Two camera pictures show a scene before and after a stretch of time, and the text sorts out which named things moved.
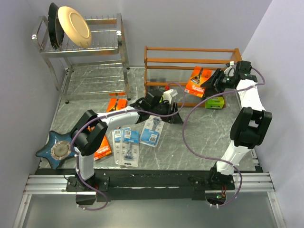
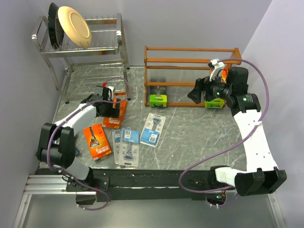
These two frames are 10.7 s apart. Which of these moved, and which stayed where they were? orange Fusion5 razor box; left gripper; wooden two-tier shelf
Moved: orange Fusion5 razor box; left gripper
Stayed: wooden two-tier shelf
